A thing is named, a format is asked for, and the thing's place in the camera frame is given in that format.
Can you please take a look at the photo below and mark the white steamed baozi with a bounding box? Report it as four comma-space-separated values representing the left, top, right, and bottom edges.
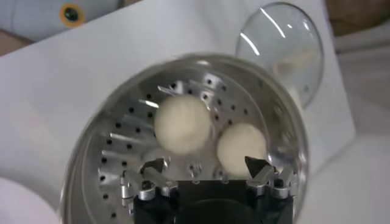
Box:
216, 122, 268, 178
154, 94, 213, 156

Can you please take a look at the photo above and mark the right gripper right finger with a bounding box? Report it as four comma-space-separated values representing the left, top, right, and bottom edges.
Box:
244, 155, 299, 200

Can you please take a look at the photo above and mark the white robot body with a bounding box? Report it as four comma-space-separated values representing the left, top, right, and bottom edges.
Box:
0, 0, 122, 42

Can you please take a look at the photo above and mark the stainless steel steamer basket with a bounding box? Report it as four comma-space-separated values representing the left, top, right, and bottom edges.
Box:
59, 53, 310, 224

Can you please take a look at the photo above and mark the white round plate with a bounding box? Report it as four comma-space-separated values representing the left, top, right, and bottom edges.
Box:
0, 177, 60, 224

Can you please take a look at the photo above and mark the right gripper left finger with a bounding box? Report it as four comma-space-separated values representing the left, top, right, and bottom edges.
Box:
120, 157, 179, 214

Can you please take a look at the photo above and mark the glass lid with cream handle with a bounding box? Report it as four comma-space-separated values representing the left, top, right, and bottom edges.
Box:
234, 2, 324, 110

